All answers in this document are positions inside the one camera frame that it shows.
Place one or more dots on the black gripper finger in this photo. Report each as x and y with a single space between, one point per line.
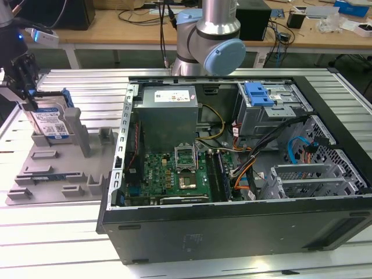
30 75
14 78

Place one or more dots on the hard disk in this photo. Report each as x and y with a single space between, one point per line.
49 122

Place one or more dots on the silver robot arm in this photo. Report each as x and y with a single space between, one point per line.
215 17

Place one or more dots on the metal disk bay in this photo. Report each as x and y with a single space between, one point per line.
302 171

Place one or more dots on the large black box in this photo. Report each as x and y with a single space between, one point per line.
72 14

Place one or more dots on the wooden desk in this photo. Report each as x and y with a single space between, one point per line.
96 32

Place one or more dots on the grey parts rack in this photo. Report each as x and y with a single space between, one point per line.
64 162

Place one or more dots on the green RAM stick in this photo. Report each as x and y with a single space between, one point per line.
43 178

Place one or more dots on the grey power supply unit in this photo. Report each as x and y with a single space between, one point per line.
165 122

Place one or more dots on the green motherboard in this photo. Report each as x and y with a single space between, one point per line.
157 174

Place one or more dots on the CPU socket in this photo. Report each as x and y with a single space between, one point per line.
187 180

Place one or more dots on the black graphics card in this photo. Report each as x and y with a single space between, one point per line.
183 200

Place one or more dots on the black RAM slot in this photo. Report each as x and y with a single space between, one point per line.
213 174
217 174
226 174
222 174

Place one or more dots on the blue plastic latch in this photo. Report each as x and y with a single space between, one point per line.
258 96

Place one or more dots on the black PC case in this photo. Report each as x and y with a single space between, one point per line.
203 232

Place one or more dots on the metal drive cage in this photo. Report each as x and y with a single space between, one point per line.
261 119

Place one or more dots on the small black box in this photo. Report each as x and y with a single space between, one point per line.
296 20

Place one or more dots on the white flat box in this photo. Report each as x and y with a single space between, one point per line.
322 12

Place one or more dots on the clear plastic bag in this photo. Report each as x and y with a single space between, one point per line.
328 23

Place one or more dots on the blue box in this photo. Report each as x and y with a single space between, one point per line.
351 8

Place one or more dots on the white open box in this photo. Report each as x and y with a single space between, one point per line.
363 30

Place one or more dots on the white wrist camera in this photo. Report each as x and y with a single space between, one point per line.
46 37

